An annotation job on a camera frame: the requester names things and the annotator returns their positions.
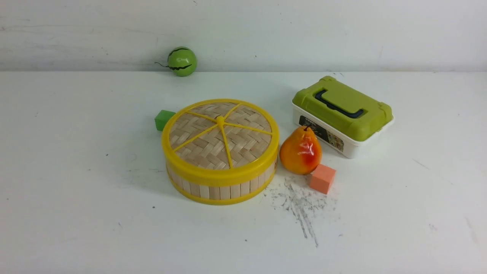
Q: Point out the green foam cube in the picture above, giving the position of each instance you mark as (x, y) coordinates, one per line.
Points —
(162, 118)

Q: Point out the yellow woven steamer lid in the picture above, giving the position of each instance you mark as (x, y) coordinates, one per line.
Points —
(221, 142)

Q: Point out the salmon orange foam cube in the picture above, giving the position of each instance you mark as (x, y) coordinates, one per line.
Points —
(322, 179)

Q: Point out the green lid white storage box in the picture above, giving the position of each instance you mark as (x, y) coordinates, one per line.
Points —
(342, 117)

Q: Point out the bamboo steamer basket yellow rim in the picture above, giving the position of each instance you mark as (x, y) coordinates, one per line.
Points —
(223, 187)

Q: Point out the orange red toy pear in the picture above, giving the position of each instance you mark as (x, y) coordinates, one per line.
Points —
(301, 152)

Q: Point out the small green watermelon ball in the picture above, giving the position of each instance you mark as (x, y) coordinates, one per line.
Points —
(181, 61)

